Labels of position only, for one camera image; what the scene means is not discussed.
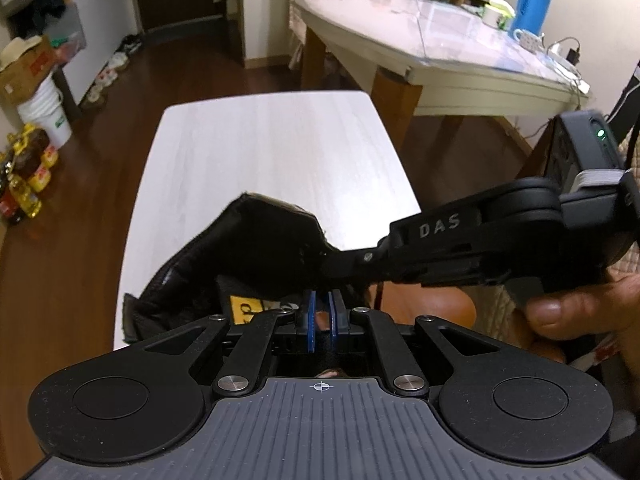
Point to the straw hat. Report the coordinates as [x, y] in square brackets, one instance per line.
[20, 50]

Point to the spotted white mug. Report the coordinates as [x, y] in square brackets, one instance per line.
[529, 40]

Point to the dining table with wooden legs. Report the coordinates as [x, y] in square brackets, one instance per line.
[430, 35]

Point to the white and green mug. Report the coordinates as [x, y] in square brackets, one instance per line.
[497, 12]

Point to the white plastic bucket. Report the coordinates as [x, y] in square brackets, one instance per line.
[47, 115]

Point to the red-print cardboard box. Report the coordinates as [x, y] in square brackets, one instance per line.
[27, 77]

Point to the white storage cabinet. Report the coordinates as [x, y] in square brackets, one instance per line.
[100, 35]

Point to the row of cooking oil bottles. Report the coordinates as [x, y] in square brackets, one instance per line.
[27, 170]

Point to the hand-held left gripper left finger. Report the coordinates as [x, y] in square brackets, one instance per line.
[311, 322]

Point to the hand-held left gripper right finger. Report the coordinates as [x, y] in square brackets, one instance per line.
[334, 325]

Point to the brown leather boot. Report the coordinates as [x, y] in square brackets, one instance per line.
[250, 250]

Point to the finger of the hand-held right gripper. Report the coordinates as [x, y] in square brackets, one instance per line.
[355, 267]

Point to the person's right hand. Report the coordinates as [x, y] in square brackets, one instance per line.
[585, 312]

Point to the clear plastic storage bin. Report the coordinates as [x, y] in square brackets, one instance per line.
[67, 42]

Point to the blue thermos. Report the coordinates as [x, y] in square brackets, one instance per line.
[532, 0]

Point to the row of shoes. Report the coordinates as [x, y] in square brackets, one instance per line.
[112, 67]

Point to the white power strip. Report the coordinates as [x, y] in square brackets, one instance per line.
[567, 60]

